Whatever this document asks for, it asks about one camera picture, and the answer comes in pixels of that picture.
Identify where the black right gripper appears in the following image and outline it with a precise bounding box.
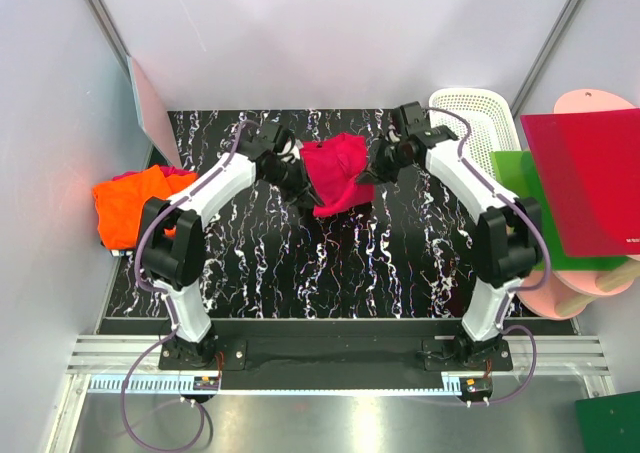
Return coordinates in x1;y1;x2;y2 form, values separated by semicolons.
355;134;415;186

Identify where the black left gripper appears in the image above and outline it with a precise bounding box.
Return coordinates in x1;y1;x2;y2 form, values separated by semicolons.
262;157;324;210

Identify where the red t shirt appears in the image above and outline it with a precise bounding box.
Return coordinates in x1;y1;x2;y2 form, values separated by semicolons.
300;133;375;218

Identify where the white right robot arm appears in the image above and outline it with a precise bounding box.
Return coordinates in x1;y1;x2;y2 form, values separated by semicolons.
356;102;550;370

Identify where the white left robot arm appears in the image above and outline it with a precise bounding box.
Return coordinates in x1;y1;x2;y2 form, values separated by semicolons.
134;120;323;369

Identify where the magenta folded t shirt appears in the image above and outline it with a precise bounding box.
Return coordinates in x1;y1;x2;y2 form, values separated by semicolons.
111;165;198;182

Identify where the white plastic basket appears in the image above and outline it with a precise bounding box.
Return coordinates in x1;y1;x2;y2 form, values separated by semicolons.
428;88;521;179

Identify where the green translucent plastic sheet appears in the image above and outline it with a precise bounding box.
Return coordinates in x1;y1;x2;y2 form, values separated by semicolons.
490;151;628;271

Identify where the orange folded t shirt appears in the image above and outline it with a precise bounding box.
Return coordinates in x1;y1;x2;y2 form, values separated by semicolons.
92;166;172;250

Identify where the red translucent plastic sheet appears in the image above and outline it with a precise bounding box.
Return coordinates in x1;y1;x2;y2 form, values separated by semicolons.
521;108;639;257

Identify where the pink round stool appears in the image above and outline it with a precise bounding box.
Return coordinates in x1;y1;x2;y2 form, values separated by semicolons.
518;89;639;320

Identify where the dark green board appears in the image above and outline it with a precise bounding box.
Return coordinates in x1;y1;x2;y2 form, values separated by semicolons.
575;391;640;453

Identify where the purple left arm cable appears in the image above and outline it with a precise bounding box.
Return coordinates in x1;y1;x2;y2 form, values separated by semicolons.
119;119;261;449

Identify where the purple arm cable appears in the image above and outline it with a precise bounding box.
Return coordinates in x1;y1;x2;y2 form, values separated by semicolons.
119;119;261;449
424;106;553;405

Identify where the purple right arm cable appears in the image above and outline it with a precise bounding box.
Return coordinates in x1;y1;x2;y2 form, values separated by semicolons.
424;106;553;405

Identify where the white slotted cable duct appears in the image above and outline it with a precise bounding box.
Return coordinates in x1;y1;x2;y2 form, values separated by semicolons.
87;375;586;397

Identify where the aluminium rail frame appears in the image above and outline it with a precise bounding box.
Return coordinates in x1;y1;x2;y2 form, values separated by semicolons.
69;335;609;376

